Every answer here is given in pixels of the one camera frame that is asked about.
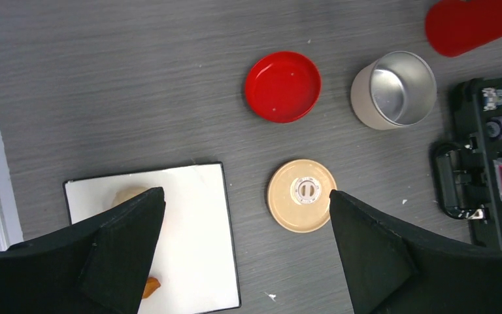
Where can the red round lid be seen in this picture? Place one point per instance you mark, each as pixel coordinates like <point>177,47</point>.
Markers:
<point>282,87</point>

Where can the beige bun food piece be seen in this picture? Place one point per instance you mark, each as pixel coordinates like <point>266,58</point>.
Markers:
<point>127,194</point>

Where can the red tall cup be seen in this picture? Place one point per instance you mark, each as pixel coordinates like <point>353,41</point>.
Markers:
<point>455,27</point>

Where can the orange food piece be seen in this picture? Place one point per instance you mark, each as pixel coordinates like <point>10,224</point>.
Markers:
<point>151,285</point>

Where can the black poker chip case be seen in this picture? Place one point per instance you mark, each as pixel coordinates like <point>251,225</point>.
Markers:
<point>468,168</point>

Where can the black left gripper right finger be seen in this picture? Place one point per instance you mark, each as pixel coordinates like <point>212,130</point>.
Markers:
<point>392,266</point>

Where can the white square plate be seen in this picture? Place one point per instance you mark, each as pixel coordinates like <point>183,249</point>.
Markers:
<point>194,259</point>

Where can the steel round lunch container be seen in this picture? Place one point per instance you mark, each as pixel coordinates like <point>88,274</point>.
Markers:
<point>397,90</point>

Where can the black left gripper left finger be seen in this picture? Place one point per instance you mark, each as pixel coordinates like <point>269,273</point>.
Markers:
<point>97,265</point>

